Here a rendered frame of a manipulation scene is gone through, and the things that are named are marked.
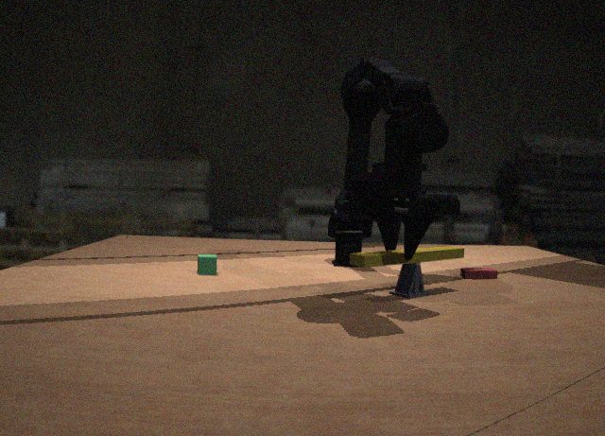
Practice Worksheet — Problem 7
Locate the green cube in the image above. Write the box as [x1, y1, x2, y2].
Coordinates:
[198, 254, 216, 275]

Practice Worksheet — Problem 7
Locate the yellow bar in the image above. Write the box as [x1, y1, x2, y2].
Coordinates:
[350, 247, 464, 268]

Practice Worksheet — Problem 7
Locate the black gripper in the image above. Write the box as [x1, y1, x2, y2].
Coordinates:
[350, 155, 460, 260]

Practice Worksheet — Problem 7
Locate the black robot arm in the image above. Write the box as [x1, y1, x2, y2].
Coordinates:
[328, 57, 449, 268]

